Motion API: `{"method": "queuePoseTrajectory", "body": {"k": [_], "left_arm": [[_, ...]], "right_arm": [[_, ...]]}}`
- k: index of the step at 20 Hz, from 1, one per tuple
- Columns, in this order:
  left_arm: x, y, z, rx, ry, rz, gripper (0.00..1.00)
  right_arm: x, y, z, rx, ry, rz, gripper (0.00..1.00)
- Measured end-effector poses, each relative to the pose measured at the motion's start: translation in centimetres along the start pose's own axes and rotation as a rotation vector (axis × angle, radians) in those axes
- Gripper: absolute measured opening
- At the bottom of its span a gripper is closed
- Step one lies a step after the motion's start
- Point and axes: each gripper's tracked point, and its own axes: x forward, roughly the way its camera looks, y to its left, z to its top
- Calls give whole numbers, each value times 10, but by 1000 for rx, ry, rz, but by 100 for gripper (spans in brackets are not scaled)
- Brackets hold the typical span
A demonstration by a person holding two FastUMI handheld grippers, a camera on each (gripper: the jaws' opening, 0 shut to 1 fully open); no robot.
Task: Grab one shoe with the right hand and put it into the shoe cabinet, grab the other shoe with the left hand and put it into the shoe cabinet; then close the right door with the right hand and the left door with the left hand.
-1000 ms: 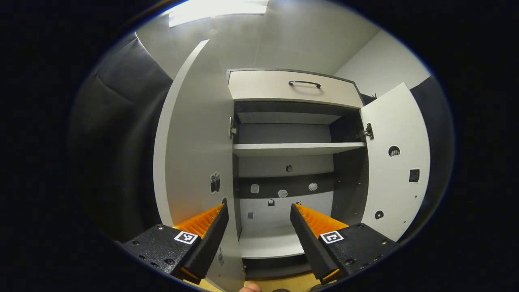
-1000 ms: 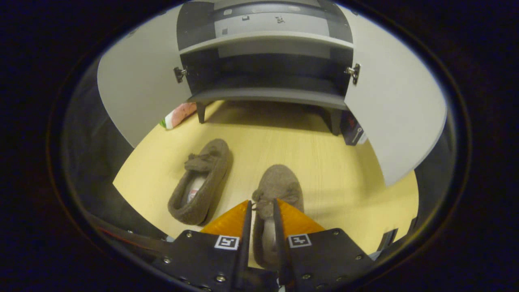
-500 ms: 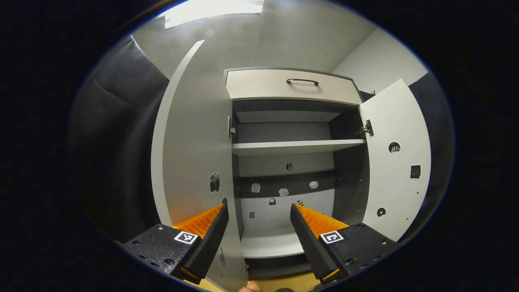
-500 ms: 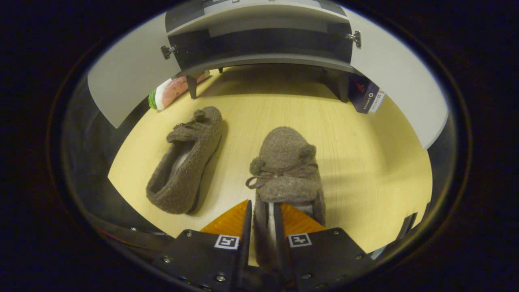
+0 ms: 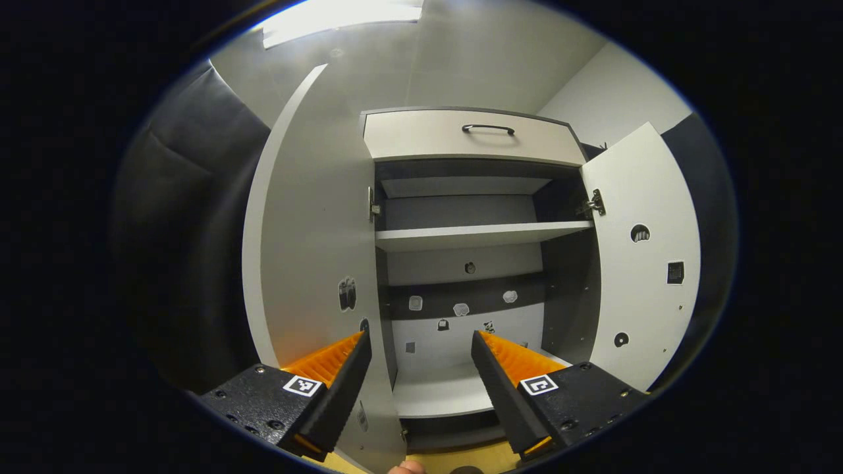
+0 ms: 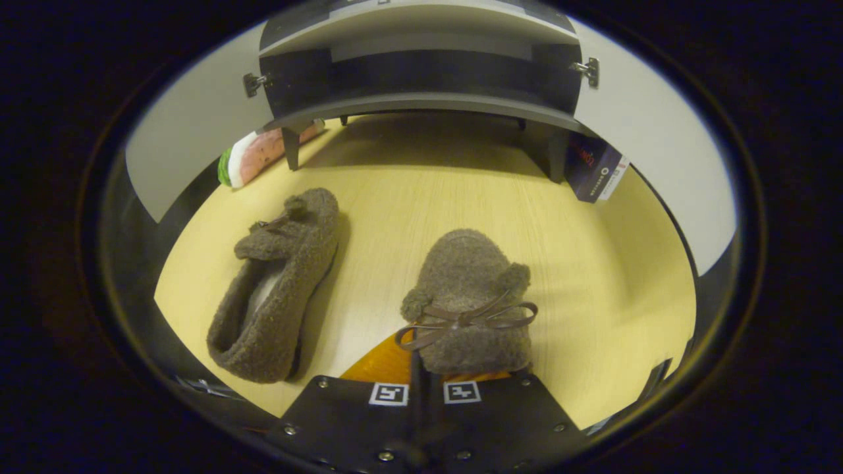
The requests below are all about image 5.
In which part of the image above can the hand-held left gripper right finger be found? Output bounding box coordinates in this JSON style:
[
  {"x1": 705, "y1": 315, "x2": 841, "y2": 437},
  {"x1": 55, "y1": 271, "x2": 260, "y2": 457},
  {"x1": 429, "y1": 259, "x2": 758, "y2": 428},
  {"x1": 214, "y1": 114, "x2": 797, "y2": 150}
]
[{"x1": 471, "y1": 329, "x2": 649, "y2": 460}]

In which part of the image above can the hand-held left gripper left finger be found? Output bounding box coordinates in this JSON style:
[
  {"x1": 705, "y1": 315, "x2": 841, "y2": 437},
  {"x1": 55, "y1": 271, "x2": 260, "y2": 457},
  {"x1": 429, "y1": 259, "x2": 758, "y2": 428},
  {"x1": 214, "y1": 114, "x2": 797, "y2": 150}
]
[{"x1": 198, "y1": 329, "x2": 373, "y2": 461}]

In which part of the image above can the white shoe cabinet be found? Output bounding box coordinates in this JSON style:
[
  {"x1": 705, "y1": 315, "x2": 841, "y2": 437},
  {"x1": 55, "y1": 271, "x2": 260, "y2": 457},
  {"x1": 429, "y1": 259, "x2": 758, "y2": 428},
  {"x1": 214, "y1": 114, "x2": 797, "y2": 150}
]
[{"x1": 359, "y1": 107, "x2": 603, "y2": 455}]

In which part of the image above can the white cabinet door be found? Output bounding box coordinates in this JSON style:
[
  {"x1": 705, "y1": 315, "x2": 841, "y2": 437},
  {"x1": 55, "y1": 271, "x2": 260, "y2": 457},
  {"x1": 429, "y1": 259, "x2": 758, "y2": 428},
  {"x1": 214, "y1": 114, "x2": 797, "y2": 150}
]
[
  {"x1": 242, "y1": 64, "x2": 409, "y2": 474},
  {"x1": 580, "y1": 122, "x2": 702, "y2": 392}
]

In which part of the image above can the white cabinet shelf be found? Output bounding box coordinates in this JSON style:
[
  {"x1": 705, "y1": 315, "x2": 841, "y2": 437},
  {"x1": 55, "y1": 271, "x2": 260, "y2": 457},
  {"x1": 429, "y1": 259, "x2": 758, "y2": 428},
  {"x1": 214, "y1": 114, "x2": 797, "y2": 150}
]
[{"x1": 375, "y1": 220, "x2": 595, "y2": 253}]

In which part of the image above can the metal right door hinge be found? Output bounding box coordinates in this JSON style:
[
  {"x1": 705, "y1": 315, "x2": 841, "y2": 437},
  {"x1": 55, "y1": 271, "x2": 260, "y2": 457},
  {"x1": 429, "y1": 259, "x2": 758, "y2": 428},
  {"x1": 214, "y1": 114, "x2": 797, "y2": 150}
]
[{"x1": 580, "y1": 189, "x2": 607, "y2": 219}]

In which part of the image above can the white cabinet drawer front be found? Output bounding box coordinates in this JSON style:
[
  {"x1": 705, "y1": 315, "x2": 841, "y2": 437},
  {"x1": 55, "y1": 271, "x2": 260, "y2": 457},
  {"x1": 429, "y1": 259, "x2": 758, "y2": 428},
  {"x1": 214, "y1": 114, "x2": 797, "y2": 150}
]
[{"x1": 362, "y1": 109, "x2": 587, "y2": 167}]

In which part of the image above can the black backdrop cloth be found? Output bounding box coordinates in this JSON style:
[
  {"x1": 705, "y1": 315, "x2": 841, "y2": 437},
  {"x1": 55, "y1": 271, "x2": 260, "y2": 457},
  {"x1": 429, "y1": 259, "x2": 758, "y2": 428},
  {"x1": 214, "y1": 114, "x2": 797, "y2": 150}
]
[{"x1": 109, "y1": 63, "x2": 738, "y2": 396}]

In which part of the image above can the large ceiling light panel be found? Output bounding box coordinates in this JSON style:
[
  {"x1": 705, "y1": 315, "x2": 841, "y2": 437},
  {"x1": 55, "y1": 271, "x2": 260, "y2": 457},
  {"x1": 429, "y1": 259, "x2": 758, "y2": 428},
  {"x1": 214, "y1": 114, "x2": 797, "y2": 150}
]
[{"x1": 262, "y1": 0, "x2": 423, "y2": 48}]

